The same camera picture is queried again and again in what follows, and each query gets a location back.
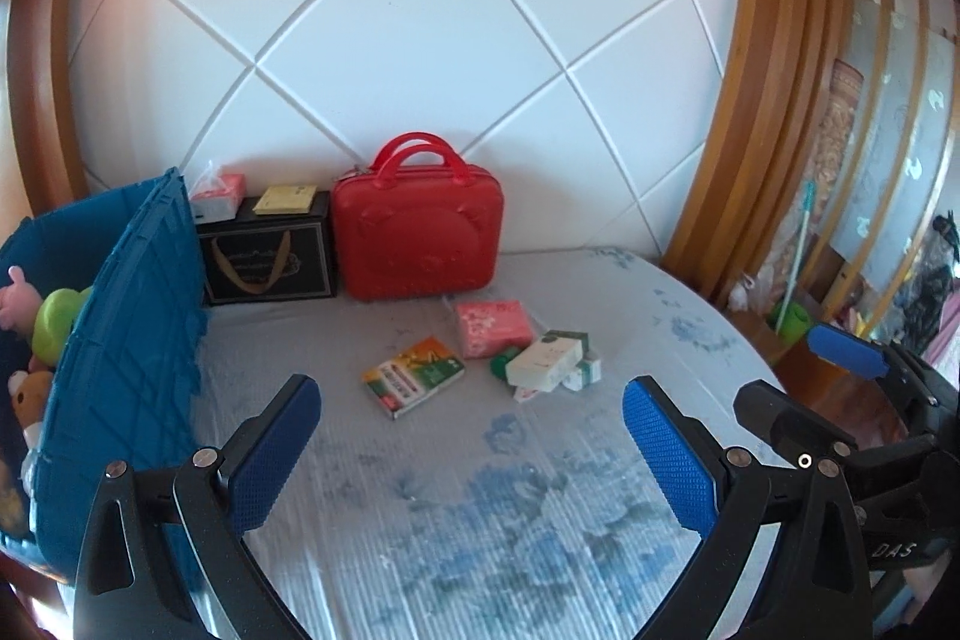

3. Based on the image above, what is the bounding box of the yellow paper card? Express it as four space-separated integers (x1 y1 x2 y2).
253 184 319 216

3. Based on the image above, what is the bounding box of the pink and white tissue pack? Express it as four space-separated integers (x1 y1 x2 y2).
189 160 247 225

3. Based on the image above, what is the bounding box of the pink floral tissue pack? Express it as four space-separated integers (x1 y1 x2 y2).
454 299 535 360

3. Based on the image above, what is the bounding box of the mop with teal handle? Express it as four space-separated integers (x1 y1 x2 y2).
772 182 818 341

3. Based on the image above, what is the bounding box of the white padded headboard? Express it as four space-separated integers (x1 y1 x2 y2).
64 0 747 266

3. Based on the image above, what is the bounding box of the red hard carrying case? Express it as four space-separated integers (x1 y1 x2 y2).
331 131 505 302

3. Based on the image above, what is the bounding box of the white box green trim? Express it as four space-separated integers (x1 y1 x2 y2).
505 330 590 390

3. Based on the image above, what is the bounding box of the small green and white box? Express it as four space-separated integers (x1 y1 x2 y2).
561 355 603 393

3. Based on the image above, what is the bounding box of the wooden headboard frame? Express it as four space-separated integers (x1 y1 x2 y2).
7 0 121 214
660 0 848 311

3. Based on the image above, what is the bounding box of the white plastic bag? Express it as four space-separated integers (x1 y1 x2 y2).
731 272 773 311

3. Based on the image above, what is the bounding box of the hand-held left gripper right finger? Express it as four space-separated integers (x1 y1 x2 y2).
622 375 875 640

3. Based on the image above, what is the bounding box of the blue plastic storage crate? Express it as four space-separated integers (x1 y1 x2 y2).
0 166 211 585

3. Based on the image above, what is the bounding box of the black plastic bag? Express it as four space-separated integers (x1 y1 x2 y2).
892 216 960 348

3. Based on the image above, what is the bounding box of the colourful crayon box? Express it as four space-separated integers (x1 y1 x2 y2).
363 336 466 420

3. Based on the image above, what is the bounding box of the black gift box gold ribbon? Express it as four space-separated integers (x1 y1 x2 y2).
196 190 337 307

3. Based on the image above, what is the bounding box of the pink plush toy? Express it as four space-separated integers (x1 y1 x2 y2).
0 265 38 333

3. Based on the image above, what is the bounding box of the green frog plush toy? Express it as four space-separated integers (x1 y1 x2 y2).
31 286 95 365

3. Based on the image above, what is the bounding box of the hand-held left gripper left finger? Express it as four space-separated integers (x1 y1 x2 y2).
73 374 323 640

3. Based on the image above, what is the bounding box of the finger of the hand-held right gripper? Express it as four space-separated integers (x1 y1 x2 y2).
733 380 860 468
808 323 938 408

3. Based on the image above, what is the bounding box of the brown bear plush toy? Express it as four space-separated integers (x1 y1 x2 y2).
7 368 55 453

